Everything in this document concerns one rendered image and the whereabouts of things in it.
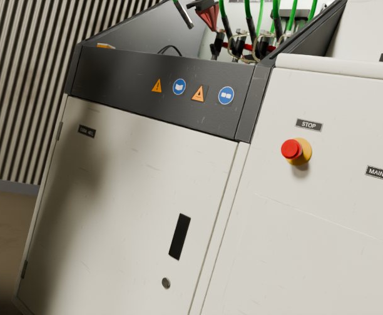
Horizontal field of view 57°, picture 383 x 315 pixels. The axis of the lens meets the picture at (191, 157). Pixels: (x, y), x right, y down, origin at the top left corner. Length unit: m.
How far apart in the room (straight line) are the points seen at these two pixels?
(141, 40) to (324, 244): 0.96
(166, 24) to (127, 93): 0.52
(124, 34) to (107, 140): 0.44
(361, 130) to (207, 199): 0.33
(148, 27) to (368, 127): 0.93
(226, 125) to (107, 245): 0.46
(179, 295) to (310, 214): 0.34
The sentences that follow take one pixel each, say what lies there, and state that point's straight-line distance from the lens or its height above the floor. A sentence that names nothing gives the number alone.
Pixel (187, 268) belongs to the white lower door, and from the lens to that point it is 0.80.
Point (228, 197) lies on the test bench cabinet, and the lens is 0.73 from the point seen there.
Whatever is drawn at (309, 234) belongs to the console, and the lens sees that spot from 0.66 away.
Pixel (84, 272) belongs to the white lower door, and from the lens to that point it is 1.06.
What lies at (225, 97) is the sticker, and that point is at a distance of 0.77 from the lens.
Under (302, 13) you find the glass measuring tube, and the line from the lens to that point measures 1.36.
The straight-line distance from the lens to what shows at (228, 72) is 0.78.
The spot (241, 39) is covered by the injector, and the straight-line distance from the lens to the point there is 1.11.
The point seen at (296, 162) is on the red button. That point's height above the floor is 0.78.
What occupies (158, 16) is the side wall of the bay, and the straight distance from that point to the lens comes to 1.40.
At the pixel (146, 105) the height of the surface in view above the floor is 0.82.
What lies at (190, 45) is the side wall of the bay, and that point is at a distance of 1.54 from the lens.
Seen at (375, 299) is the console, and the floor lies 0.61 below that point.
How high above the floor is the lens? 0.78
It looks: 4 degrees down
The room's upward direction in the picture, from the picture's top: 16 degrees clockwise
